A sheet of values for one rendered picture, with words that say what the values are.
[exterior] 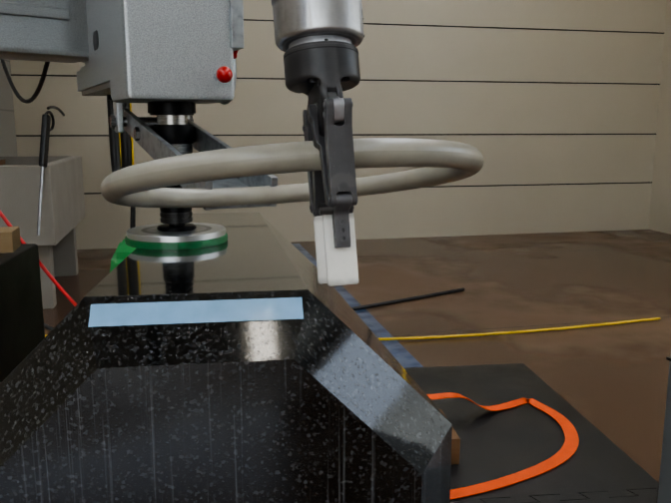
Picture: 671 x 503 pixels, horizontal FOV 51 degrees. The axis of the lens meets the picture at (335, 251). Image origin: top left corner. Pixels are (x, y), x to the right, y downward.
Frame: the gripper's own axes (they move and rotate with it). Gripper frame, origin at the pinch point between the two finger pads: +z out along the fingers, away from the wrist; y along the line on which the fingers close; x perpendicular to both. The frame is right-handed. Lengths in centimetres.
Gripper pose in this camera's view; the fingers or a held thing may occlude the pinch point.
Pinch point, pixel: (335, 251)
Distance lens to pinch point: 69.7
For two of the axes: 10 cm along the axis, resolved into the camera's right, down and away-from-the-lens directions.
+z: 0.7, 10.0, 0.1
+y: -2.0, 0.0, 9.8
